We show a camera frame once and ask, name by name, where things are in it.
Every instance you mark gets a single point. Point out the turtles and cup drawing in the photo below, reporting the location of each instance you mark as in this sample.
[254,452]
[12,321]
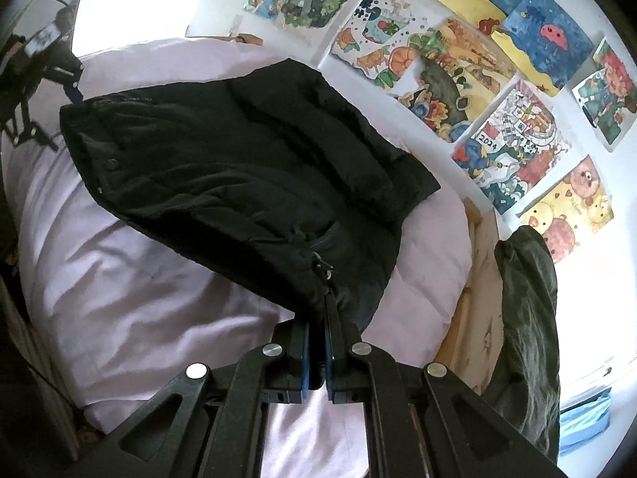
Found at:
[375,37]

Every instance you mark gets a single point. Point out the pink jellyfish sea painting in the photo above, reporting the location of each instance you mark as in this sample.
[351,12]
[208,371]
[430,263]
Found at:
[545,37]

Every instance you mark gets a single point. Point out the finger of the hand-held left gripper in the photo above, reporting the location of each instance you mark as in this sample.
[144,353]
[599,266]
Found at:
[74,92]
[32,134]

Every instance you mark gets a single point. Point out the pink blanket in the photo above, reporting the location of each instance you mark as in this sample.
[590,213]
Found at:
[149,284]

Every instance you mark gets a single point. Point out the pink pigs yellow drawing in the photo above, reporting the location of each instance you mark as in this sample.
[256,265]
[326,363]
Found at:
[570,209]

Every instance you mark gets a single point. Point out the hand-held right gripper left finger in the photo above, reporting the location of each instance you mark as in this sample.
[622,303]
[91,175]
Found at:
[302,363]

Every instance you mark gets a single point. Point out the blue cloth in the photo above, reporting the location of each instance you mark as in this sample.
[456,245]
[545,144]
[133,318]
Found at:
[587,413]

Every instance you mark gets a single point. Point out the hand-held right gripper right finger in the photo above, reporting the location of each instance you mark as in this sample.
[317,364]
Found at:
[332,363]

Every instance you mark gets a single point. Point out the olive green garment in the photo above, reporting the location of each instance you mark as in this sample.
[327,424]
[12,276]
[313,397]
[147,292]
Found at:
[530,318]

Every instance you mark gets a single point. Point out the wooden bed frame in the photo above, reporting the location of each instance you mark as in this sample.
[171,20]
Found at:
[477,308]

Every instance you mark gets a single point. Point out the black padded jacket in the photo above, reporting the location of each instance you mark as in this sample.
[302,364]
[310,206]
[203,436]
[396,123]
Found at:
[239,169]

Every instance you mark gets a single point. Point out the bright window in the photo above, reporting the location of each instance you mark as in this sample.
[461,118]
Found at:
[139,10]

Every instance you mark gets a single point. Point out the orange landscape drawing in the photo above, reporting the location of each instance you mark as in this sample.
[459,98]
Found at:
[460,77]

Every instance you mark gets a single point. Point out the red-haired figure drawing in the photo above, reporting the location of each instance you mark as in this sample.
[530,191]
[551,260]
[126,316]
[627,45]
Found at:
[609,94]

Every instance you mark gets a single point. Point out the colourful city drawing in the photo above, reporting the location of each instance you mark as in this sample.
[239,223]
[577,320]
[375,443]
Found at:
[515,147]

